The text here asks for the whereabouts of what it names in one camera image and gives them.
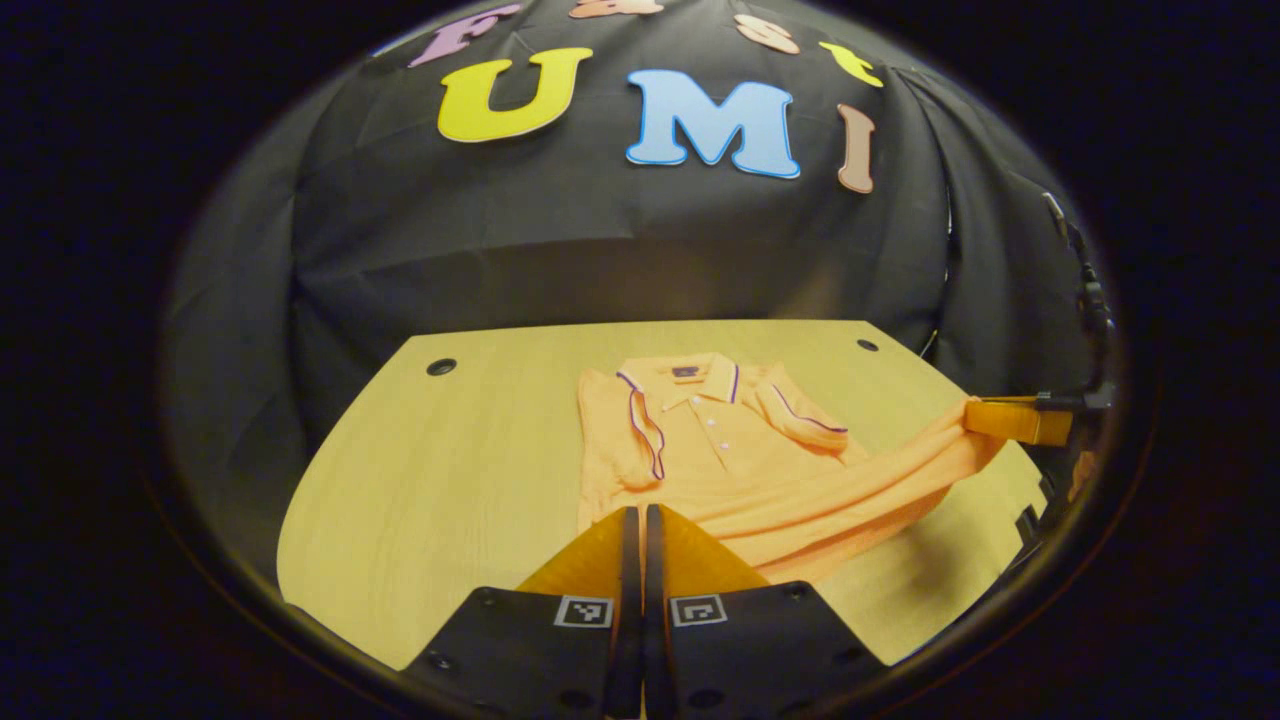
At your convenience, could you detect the black cable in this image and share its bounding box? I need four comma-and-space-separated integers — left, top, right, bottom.
1042, 192, 1116, 393

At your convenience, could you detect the orange T-shirt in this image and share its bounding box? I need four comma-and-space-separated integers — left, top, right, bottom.
577, 352, 1006, 586

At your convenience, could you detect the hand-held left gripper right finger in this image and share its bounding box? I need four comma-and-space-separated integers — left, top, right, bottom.
644, 503, 889, 720

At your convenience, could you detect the black backdrop cloth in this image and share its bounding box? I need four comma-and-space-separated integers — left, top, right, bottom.
160, 0, 1111, 591

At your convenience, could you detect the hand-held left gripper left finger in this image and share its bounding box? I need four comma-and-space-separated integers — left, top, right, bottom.
403, 505, 643, 720

